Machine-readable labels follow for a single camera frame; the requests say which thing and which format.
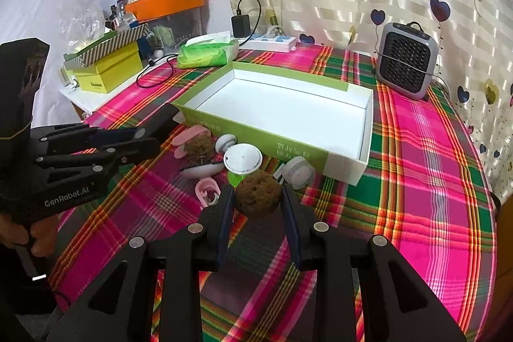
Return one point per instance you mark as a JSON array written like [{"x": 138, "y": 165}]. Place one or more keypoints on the grey mini space heater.
[{"x": 406, "y": 59}]

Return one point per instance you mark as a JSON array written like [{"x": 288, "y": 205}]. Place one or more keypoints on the clear plastic bag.
[{"x": 81, "y": 23}]

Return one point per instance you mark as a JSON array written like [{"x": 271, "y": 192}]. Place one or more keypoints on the person's left hand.
[{"x": 43, "y": 232}]

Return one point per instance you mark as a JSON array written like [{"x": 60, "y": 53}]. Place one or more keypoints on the orange lidded storage bin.
[{"x": 173, "y": 22}]

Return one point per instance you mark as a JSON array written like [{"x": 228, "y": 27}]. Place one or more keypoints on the green white cardboard box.
[{"x": 287, "y": 113}]

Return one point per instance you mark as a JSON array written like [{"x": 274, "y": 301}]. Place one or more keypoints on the green tissue pack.
[{"x": 211, "y": 50}]

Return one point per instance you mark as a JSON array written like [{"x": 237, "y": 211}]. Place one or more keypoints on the pink plaid tablecloth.
[{"x": 424, "y": 189}]

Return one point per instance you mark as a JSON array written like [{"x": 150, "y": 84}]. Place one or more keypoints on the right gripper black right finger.
[{"x": 397, "y": 303}]

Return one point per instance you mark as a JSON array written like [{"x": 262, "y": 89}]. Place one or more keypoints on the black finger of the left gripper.
[
  {"x": 128, "y": 153},
  {"x": 158, "y": 126}
]

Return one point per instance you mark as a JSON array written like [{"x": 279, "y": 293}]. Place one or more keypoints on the white round night light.
[{"x": 224, "y": 142}]

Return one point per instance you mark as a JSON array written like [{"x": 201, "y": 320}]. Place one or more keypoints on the white round plug device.
[{"x": 297, "y": 172}]

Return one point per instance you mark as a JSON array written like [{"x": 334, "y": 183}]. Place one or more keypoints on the green cup white lid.
[{"x": 240, "y": 161}]

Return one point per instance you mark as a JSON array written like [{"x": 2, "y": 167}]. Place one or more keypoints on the striped gift box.
[{"x": 111, "y": 42}]

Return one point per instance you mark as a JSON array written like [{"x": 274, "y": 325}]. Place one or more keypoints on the black white mouse device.
[{"x": 202, "y": 171}]

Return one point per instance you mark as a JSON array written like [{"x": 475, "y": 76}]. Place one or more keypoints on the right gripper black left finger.
[{"x": 118, "y": 304}]

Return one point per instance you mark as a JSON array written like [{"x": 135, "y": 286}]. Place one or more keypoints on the brown walnut ball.
[
  {"x": 200, "y": 149},
  {"x": 258, "y": 195}
]

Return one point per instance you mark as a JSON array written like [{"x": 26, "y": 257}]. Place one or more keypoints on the white power strip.
[{"x": 280, "y": 44}]

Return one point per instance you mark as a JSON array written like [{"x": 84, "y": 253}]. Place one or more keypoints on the yellow cardboard box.
[{"x": 111, "y": 71}]

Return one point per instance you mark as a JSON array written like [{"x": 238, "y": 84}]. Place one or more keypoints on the black power adapter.
[{"x": 240, "y": 25}]

